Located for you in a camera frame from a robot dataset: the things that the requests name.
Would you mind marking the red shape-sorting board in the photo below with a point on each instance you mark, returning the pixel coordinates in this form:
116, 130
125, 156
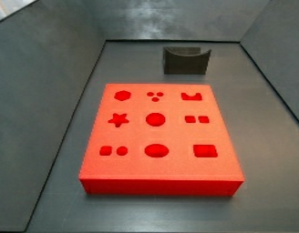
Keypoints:
159, 143

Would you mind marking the dark grey concave block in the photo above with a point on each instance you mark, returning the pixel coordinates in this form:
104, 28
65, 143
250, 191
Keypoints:
184, 60

